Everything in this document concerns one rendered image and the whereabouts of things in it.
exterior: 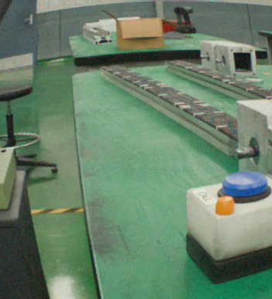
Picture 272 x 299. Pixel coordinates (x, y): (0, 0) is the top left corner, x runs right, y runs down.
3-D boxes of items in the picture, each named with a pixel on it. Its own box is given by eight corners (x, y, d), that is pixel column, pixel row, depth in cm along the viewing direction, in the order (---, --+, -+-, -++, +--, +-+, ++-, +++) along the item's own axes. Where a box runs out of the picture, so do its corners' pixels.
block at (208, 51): (195, 70, 175) (192, 40, 173) (228, 69, 178) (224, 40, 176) (206, 74, 166) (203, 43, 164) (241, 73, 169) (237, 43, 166)
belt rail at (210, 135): (100, 77, 171) (100, 67, 170) (114, 75, 172) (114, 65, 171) (228, 156, 80) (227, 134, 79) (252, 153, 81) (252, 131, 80)
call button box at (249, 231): (185, 252, 50) (184, 184, 49) (277, 229, 52) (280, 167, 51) (213, 285, 43) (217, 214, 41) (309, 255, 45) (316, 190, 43)
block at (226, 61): (210, 75, 165) (207, 43, 162) (245, 74, 167) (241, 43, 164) (223, 79, 155) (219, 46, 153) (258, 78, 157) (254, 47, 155)
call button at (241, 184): (215, 198, 47) (215, 174, 47) (256, 189, 48) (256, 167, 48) (231, 212, 44) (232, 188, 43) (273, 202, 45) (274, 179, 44)
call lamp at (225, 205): (212, 210, 43) (212, 195, 43) (230, 206, 43) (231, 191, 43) (219, 216, 42) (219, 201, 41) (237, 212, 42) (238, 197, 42)
